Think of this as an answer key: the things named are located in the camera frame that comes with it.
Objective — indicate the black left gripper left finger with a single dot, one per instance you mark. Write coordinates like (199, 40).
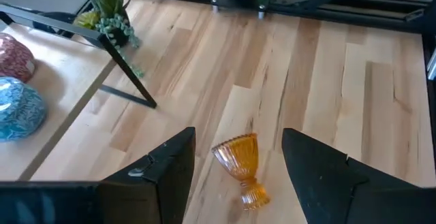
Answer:
(163, 183)

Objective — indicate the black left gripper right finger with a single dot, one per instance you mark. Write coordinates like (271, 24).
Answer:
(320, 183)

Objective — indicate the amber ribbed glass candlestick holder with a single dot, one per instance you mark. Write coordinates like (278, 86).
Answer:
(238, 156)

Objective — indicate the blue floral ceramic bowl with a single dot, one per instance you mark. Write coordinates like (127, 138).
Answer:
(20, 108)

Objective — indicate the pink floral ceramic bowl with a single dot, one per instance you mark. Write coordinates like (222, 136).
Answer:
(15, 59)

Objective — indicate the wooden shelf with black frame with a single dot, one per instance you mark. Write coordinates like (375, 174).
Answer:
(61, 81)

